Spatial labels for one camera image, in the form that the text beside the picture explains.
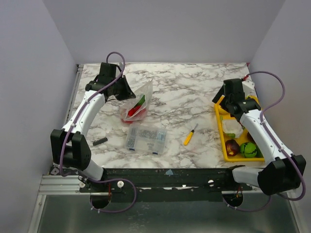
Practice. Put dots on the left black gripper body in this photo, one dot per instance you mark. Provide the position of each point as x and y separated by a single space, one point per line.
116 89

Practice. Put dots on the clear zip top bag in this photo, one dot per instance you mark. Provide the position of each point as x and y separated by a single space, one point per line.
147 90

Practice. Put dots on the clear screw organizer box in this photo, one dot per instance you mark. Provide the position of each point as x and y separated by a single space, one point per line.
145 138

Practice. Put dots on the yellow plastic tray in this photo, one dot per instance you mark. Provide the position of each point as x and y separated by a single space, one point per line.
223 115

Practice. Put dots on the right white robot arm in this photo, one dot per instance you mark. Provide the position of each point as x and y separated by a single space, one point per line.
283 170

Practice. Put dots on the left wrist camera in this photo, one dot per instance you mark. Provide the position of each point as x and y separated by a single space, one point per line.
121 66

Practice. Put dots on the yellow handle screwdriver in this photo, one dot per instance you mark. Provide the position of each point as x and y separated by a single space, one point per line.
189 136

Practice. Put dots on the red bell pepper toy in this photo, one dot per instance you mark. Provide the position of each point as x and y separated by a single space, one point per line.
135 114

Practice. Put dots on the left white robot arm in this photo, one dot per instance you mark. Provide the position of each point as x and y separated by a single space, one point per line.
69 145

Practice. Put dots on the black toothed plastic part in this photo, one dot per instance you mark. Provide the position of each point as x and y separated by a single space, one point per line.
99 141

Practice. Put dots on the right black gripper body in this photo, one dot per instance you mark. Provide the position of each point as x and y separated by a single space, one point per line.
219 97

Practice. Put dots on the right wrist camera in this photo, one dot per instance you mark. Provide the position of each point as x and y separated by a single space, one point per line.
248 87

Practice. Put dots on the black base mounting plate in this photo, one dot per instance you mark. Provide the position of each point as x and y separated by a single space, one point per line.
165 185

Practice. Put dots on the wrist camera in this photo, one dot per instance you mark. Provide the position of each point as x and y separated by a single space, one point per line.
121 66
248 87

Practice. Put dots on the dark purple onion toy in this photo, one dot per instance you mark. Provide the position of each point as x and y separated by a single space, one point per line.
232 147

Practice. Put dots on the large green pepper toy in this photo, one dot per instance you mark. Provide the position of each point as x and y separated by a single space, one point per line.
141 101

